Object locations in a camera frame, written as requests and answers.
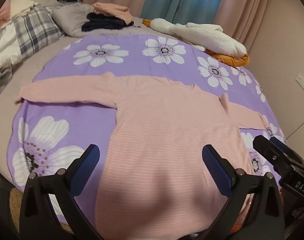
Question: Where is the grey pillow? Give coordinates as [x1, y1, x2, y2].
[52, 4, 97, 37]

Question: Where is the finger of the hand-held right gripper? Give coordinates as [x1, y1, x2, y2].
[270, 136, 304, 167]
[252, 135, 283, 173]

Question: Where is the cream cloth pile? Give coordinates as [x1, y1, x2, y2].
[10, 0, 41, 18]

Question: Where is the white goose plush toy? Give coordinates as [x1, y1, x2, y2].
[142, 18, 248, 58]

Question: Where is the white quilt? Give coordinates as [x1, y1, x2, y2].
[0, 22, 23, 67]

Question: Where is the dark navy garment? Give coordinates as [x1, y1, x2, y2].
[81, 12, 135, 32]

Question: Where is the folded pink garment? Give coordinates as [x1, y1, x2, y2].
[92, 2, 134, 23]

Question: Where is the blue curtain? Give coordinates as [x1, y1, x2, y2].
[141, 0, 228, 27]

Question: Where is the purple floral blanket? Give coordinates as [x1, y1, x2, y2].
[8, 34, 288, 224]

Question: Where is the orange cloth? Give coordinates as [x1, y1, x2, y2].
[206, 49, 250, 67]

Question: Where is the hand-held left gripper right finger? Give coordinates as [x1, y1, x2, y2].
[202, 144, 285, 240]

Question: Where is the pink striped sweater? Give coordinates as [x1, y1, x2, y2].
[16, 71, 267, 238]

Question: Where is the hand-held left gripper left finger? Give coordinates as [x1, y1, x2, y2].
[19, 144, 100, 240]

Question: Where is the plaid blanket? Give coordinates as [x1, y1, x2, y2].
[12, 5, 66, 62]

